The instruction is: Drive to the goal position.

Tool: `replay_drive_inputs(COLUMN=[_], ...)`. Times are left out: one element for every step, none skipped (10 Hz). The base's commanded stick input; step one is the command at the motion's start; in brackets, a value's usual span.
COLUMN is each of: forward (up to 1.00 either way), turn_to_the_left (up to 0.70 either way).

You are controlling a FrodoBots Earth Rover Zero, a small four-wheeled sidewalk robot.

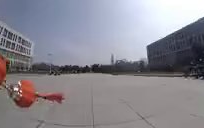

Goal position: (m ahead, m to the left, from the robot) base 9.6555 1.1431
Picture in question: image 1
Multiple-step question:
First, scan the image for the street lamp pole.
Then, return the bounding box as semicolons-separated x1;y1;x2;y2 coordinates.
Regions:
46;53;54;74

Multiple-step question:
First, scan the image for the white multi-storey building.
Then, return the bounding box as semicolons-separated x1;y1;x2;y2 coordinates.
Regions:
0;17;34;73

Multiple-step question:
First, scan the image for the grey paved plaza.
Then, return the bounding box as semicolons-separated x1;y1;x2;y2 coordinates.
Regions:
0;72;204;128

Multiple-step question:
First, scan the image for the row of parked bicycles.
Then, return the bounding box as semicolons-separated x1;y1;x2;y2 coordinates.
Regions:
184;60;204;81

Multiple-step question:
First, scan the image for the tall chimney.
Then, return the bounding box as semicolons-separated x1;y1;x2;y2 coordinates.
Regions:
110;53;115;66

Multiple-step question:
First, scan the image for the red lantern with tassel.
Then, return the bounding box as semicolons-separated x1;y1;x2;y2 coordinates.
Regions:
10;79;65;109

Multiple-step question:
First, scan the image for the row of trees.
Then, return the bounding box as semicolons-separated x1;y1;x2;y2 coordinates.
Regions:
31;60;148;75

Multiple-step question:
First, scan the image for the dark grey building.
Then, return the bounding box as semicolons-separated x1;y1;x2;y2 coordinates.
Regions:
146;12;204;73

